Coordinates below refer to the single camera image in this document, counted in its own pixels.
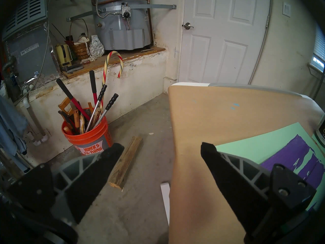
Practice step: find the brown kraft paper cover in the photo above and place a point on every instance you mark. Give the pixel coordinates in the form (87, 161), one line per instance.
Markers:
(203, 124)

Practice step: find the blue hanging cloth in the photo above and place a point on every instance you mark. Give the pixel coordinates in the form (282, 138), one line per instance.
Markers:
(10, 124)

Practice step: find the purple paint jar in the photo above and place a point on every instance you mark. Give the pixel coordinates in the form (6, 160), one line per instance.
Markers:
(321, 131)

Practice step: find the grey Bryant furnace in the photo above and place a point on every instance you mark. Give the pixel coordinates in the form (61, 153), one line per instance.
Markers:
(25, 50)

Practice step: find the orange plastic bucket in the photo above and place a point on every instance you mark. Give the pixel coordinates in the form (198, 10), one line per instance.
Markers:
(88, 141)

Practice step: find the white window sill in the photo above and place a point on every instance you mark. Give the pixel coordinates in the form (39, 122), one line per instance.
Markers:
(314, 68)

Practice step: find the foil-wrapped bundle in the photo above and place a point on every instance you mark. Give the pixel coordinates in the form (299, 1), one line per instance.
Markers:
(96, 49)

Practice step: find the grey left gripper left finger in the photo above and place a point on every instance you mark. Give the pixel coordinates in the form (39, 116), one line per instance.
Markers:
(83, 180)

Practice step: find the striped candy cane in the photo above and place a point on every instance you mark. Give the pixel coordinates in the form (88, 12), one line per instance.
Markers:
(104, 68)

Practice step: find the light green paper sheet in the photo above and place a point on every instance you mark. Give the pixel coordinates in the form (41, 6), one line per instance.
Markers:
(266, 141)

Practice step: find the black-grip metal tool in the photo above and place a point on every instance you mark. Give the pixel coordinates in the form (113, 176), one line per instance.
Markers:
(111, 101)
(101, 93)

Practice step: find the wooden ledge board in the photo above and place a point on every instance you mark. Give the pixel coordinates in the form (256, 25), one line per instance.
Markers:
(101, 63)

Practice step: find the white PVC pipe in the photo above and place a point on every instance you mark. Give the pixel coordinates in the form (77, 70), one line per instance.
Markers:
(35, 124)

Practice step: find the yellow jug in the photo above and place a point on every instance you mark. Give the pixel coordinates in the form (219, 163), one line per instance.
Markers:
(63, 55)

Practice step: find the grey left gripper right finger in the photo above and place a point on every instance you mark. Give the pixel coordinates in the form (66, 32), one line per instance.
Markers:
(236, 185)

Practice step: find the metal door knob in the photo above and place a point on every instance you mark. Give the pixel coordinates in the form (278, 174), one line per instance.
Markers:
(188, 25)

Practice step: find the white panel door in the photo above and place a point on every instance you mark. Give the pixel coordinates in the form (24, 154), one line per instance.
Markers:
(223, 55)

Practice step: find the wooden dowel sticks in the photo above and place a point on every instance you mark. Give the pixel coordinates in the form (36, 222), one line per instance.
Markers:
(125, 162)

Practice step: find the white window blinds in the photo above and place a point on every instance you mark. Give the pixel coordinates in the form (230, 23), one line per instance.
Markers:
(320, 47)

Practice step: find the grey water heater tank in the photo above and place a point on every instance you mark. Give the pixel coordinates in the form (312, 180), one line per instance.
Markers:
(127, 40)

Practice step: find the white light switch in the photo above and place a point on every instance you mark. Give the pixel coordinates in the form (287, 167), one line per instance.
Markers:
(287, 9)

